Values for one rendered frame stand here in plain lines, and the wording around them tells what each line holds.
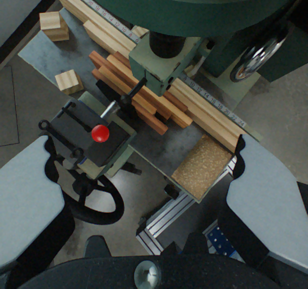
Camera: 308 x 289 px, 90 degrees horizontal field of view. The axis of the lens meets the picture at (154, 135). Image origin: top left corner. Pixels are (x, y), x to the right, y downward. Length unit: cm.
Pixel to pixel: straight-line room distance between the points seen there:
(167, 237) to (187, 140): 93
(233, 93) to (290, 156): 125
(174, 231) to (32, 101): 150
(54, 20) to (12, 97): 131
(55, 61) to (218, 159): 47
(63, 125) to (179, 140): 26
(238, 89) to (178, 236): 99
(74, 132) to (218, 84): 46
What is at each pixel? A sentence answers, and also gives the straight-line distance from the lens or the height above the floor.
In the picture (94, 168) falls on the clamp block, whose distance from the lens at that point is 35.
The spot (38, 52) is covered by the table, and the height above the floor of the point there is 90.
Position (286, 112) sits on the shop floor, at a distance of 180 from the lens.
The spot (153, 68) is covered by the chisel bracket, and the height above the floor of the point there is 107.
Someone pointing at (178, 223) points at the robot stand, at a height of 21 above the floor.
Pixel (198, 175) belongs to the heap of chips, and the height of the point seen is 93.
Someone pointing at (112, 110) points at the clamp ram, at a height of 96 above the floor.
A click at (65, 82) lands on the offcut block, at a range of 43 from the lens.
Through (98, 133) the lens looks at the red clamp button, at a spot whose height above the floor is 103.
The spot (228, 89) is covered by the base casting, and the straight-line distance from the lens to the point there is 59.
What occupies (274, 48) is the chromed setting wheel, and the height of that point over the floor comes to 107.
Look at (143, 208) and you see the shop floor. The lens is 138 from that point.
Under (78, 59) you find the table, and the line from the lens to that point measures 49.
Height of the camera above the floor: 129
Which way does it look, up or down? 85 degrees down
